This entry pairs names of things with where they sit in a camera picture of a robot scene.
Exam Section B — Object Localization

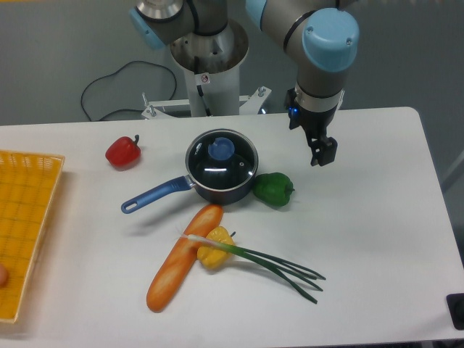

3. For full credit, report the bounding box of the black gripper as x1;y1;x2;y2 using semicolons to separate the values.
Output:
284;88;340;166

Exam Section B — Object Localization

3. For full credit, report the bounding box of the glass lid with blue knob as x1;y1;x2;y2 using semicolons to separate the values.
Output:
186;128;259;191

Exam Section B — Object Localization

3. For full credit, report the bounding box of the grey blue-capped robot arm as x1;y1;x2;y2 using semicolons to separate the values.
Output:
129;1;360;166

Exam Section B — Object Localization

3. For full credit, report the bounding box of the green bell pepper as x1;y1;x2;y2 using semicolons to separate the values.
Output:
252;173;294;207

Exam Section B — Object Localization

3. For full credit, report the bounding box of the green spring onion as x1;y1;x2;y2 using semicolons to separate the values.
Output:
181;233;326;305

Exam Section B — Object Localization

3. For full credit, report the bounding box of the yellow bell pepper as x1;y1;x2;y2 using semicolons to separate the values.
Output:
196;226;236;270

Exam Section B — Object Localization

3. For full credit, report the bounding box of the orange baguette bread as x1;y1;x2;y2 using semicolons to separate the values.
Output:
146;204;223;312

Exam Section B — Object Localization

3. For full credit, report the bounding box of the red bell pepper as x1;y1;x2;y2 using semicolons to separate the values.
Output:
105;134;141;168

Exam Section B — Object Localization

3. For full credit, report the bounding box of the black object at table edge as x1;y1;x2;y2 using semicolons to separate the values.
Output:
446;293;464;331

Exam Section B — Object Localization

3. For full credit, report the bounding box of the yellow woven basket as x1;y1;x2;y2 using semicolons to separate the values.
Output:
1;150;65;323

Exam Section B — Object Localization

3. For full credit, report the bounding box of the white pedestal base frame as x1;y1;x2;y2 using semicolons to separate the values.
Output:
141;86;272;120

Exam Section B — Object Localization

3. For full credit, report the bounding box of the dark saucepan with blue handle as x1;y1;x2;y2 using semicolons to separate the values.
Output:
120;129;260;215

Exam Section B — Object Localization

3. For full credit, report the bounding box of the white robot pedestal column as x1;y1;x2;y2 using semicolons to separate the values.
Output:
170;20;249;116

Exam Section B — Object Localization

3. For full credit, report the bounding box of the black cable on floor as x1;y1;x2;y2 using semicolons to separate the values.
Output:
80;60;178;123

